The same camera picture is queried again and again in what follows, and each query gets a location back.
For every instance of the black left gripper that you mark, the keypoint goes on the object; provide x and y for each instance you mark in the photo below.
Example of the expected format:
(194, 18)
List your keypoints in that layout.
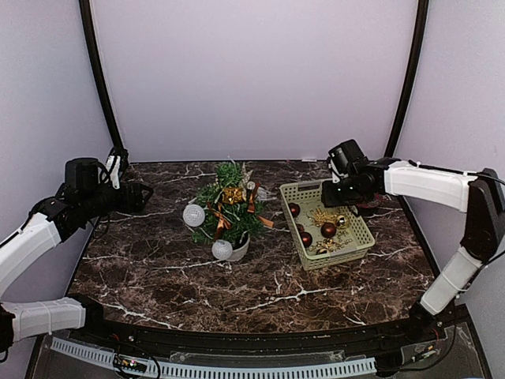
(129, 196)

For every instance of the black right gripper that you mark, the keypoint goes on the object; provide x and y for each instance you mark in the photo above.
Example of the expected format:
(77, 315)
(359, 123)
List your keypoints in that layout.
(336, 195)

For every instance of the white woven light ball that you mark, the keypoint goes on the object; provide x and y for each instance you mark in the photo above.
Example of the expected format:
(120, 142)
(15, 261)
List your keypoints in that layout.
(193, 215)
(222, 250)

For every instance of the brown ribbon bow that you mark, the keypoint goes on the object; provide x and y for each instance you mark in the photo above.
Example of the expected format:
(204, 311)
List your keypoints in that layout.
(223, 223)
(253, 206)

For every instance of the gold gift box ornament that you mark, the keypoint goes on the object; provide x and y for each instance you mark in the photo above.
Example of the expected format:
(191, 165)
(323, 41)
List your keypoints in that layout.
(232, 195)

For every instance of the small green christmas tree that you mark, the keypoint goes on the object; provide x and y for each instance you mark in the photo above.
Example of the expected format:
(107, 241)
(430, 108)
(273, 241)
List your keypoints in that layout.
(244, 225)

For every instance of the silver glitter star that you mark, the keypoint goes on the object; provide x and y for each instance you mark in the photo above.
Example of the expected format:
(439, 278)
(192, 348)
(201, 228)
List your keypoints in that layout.
(246, 181)

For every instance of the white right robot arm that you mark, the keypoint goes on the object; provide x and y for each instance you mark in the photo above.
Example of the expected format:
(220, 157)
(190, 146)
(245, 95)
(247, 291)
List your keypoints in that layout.
(465, 207)

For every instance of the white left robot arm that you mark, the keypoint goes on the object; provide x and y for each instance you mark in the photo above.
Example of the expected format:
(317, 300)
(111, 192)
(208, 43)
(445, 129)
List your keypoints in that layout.
(51, 222)

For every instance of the pale green perforated basket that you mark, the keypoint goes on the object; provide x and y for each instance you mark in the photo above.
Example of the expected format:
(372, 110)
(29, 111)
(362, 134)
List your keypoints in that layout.
(349, 244)

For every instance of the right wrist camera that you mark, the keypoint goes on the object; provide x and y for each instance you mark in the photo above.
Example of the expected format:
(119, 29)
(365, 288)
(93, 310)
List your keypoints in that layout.
(344, 159)

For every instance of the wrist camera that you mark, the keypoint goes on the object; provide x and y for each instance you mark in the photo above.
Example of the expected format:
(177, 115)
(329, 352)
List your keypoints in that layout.
(87, 174)
(344, 159)

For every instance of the left black frame post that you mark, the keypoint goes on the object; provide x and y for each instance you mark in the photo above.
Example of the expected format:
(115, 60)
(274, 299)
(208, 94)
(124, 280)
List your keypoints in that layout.
(88, 26)

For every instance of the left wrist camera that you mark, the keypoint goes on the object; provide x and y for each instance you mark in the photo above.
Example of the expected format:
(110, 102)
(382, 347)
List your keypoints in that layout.
(87, 174)

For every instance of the black front table rail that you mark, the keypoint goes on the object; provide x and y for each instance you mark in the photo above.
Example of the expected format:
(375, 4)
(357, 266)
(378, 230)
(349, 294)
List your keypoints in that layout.
(380, 338)

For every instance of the white slotted cable duct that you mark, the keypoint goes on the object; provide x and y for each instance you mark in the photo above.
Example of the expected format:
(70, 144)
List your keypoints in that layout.
(132, 367)

